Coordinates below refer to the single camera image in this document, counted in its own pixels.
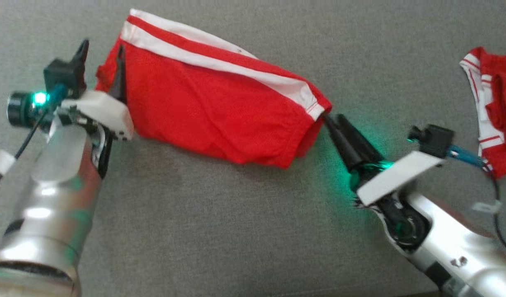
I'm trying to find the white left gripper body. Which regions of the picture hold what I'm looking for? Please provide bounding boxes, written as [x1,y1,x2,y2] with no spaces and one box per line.
[61,90,135,141]

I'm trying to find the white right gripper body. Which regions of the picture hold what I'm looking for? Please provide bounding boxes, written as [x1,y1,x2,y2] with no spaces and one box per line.
[348,151,443,207]

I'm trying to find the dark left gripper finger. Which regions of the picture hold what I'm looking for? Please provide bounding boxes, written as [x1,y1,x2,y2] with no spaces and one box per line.
[73,39,90,89]
[109,45,128,104]

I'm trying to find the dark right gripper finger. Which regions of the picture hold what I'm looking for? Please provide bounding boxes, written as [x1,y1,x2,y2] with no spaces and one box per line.
[337,114,385,163]
[322,115,363,172]

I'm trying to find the red shorts with white stripes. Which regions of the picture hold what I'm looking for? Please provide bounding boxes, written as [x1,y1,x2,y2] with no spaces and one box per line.
[95,8,333,169]

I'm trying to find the red jersey with white sleeves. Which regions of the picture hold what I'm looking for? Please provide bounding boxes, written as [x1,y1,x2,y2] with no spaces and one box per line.
[459,47,506,179]

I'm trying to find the grey sofa seat cushion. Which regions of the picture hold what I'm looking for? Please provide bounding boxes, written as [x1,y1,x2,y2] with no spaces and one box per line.
[0,0,506,297]

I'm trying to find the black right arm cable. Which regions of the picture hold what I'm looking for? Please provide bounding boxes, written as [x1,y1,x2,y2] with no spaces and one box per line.
[446,144,506,248]

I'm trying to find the white right cable tag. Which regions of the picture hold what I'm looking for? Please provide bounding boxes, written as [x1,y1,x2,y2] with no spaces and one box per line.
[472,201,502,214]

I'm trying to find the white cable tag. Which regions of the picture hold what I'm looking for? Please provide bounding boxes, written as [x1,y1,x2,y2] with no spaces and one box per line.
[472,201,502,214]
[0,149,16,176]

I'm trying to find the white left cable tag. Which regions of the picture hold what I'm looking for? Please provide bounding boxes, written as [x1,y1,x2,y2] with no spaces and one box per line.
[0,149,16,176]

